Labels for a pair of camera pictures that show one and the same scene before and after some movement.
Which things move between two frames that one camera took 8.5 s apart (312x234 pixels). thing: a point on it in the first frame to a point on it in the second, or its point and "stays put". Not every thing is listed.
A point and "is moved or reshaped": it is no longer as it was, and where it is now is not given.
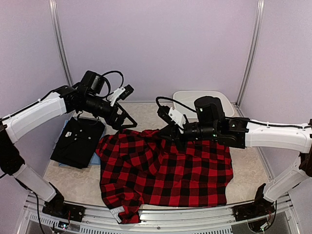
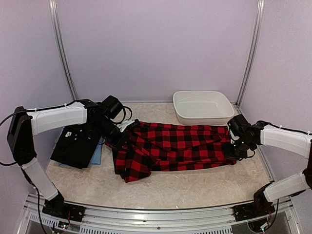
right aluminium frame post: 255,49 stays put
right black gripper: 172,132 to 230,155
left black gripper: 117,124 to 119,143
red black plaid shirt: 139,168 is moved or reshaped
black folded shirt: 78,142 stays put
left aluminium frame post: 53,12 stays put
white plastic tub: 187,98 stays put
